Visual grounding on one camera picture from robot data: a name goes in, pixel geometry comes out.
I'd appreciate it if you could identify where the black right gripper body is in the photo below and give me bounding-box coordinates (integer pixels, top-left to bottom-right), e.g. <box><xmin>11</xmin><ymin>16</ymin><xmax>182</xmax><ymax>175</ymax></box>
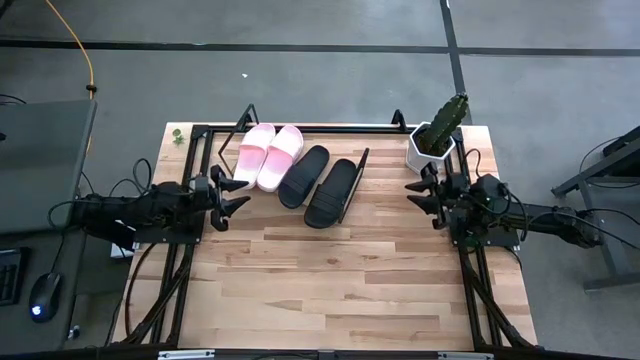
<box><xmin>423</xmin><ymin>163</ymin><xmax>459</xmax><ymax>231</ymax></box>

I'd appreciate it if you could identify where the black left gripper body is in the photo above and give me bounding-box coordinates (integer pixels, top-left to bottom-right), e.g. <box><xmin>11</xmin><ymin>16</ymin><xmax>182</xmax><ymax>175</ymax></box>
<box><xmin>192</xmin><ymin>165</ymin><xmax>229</xmax><ymax>232</ymax></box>

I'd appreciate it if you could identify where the pink slide sandal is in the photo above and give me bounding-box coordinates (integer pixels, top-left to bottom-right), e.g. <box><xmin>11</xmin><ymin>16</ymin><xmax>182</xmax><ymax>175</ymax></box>
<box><xmin>256</xmin><ymin>124</ymin><xmax>305</xmax><ymax>194</ymax></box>
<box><xmin>232</xmin><ymin>123</ymin><xmax>277</xmax><ymax>191</ymax></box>

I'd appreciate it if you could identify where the black slide sandal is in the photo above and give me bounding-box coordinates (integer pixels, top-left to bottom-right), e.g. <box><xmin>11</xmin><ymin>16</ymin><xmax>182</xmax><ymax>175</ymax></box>
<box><xmin>277</xmin><ymin>144</ymin><xmax>331</xmax><ymax>210</ymax></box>
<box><xmin>303</xmin><ymin>158</ymin><xmax>359</xmax><ymax>230</ymax></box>

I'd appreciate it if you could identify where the white hexagonal plant pot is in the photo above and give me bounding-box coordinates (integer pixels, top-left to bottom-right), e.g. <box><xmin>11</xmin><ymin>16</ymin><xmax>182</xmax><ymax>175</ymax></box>
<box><xmin>404</xmin><ymin>121</ymin><xmax>457</xmax><ymax>176</ymax></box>

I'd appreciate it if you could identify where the green cactus plant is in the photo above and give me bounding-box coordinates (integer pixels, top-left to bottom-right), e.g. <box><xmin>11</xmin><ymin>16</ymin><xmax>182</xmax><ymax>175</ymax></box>
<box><xmin>417</xmin><ymin>92</ymin><xmax>470</xmax><ymax>156</ymax></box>

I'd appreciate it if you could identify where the black side table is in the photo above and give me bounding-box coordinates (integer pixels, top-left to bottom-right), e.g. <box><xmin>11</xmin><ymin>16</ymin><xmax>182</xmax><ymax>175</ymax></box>
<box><xmin>550</xmin><ymin>124</ymin><xmax>640</xmax><ymax>292</ymax></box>

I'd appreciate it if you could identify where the dark grey desk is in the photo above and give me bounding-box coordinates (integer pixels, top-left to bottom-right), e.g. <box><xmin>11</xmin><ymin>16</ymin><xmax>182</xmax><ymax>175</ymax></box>
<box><xmin>0</xmin><ymin>98</ymin><xmax>99</xmax><ymax>357</ymax></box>

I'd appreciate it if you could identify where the black computer mouse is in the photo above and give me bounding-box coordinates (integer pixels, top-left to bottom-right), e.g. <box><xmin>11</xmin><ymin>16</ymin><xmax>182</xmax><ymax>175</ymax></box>
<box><xmin>28</xmin><ymin>272</ymin><xmax>64</xmax><ymax>323</ymax></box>

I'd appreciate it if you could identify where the black keyboard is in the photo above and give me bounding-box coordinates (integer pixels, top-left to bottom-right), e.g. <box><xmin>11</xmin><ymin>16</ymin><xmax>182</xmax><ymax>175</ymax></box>
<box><xmin>0</xmin><ymin>247</ymin><xmax>30</xmax><ymax>307</ymax></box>

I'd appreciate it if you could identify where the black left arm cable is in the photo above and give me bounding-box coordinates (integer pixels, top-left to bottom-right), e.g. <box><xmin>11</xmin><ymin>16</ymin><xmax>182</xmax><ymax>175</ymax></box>
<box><xmin>47</xmin><ymin>158</ymin><xmax>154</xmax><ymax>231</ymax></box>

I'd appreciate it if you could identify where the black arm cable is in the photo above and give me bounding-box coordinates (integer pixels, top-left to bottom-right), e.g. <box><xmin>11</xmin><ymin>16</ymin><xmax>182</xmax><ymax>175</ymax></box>
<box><xmin>464</xmin><ymin>147</ymin><xmax>640</xmax><ymax>251</ymax></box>
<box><xmin>47</xmin><ymin>158</ymin><xmax>154</xmax><ymax>231</ymax></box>

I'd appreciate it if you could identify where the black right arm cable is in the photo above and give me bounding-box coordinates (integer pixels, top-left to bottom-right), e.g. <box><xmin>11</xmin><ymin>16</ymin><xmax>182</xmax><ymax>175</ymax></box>
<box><xmin>464</xmin><ymin>147</ymin><xmax>640</xmax><ymax>251</ymax></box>

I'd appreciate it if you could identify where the wooden shelf with black frame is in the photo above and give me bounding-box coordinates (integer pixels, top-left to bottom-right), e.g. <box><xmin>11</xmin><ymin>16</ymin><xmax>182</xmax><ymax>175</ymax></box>
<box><xmin>218</xmin><ymin>103</ymin><xmax>370</xmax><ymax>225</ymax></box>

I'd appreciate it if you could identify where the black metal table frame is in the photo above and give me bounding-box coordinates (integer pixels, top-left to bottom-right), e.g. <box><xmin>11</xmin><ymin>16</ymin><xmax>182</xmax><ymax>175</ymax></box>
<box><xmin>107</xmin><ymin>108</ymin><xmax>540</xmax><ymax>360</ymax></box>

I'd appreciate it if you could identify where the silver aluminium bracket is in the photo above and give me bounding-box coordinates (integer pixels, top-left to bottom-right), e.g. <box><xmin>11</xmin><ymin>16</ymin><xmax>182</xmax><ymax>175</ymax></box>
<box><xmin>157</xmin><ymin>349</ymin><xmax>216</xmax><ymax>360</ymax></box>
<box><xmin>437</xmin><ymin>352</ymin><xmax>496</xmax><ymax>360</ymax></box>

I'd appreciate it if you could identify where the yellow cable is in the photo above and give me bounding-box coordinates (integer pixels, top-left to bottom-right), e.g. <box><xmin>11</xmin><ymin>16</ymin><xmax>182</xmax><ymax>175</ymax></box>
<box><xmin>44</xmin><ymin>0</ymin><xmax>97</xmax><ymax>100</ymax></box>

